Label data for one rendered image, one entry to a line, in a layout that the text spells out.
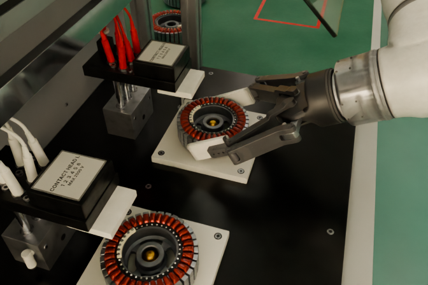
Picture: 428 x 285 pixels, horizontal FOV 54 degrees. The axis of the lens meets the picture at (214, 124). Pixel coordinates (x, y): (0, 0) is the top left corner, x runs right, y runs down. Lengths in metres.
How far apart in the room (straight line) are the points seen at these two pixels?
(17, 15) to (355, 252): 0.48
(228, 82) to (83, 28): 0.41
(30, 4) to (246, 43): 0.64
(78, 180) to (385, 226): 1.31
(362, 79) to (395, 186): 1.26
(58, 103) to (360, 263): 0.51
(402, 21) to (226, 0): 0.67
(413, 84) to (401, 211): 1.20
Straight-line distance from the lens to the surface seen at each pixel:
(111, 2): 0.51
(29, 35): 0.65
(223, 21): 1.06
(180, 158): 0.64
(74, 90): 0.76
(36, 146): 0.48
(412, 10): 0.57
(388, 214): 1.67
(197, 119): 0.68
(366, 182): 0.70
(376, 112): 0.55
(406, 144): 1.96
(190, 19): 0.79
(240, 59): 0.91
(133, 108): 0.68
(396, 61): 0.53
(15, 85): 0.39
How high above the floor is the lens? 1.25
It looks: 42 degrees down
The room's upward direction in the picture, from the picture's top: straight up
